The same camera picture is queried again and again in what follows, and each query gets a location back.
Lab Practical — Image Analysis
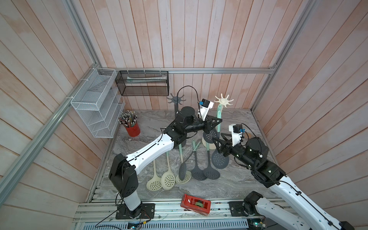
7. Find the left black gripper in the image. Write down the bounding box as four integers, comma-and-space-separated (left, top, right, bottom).
185, 114, 222, 134

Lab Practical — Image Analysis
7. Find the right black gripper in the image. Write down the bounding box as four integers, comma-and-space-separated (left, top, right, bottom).
214, 133, 256, 172

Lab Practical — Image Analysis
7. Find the grey skimmer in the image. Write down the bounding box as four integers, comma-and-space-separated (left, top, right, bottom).
203, 143, 220, 180
203, 128, 217, 144
212, 104, 229, 169
191, 140, 207, 181

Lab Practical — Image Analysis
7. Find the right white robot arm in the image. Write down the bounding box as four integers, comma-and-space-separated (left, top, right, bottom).
213, 134, 354, 230

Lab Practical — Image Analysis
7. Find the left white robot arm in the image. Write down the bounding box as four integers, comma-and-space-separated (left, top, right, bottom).
109, 99, 222, 214

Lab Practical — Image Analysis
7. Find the cream utensil rack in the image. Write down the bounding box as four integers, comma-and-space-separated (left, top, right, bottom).
201, 93, 234, 150

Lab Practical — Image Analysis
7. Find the cream skimmer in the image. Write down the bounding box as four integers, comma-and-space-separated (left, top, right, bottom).
175, 144, 191, 184
161, 152, 175, 190
146, 160, 163, 191

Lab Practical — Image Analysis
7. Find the dark grey utensil rack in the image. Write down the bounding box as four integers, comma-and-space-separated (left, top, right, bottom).
166, 94, 186, 150

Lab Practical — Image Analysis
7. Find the cream skimmer far left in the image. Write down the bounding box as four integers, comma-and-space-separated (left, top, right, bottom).
146, 160, 163, 191

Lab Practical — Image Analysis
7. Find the grey solid spoon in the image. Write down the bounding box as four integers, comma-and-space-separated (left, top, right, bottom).
176, 140, 199, 184

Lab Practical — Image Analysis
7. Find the red tape dispenser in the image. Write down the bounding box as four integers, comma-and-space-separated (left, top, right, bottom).
180, 194, 211, 216

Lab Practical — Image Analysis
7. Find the red pencil cup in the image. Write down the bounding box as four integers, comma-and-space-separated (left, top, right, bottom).
118, 111, 140, 137

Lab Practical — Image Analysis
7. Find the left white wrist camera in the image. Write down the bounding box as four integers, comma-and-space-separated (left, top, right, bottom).
198, 99, 214, 121

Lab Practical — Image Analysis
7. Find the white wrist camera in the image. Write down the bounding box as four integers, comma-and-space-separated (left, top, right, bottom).
198, 99, 214, 121
229, 124, 243, 147

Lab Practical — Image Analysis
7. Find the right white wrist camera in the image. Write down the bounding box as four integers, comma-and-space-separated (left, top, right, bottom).
229, 124, 243, 147

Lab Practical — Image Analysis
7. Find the aluminium frame rail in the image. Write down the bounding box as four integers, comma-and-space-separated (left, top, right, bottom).
101, 67, 275, 74

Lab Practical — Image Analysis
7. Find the black mesh wall basket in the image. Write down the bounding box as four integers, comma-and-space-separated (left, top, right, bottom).
115, 71, 170, 96

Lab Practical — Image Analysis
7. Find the white wire mesh shelf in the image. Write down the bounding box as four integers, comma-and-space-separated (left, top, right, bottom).
71, 68, 125, 139

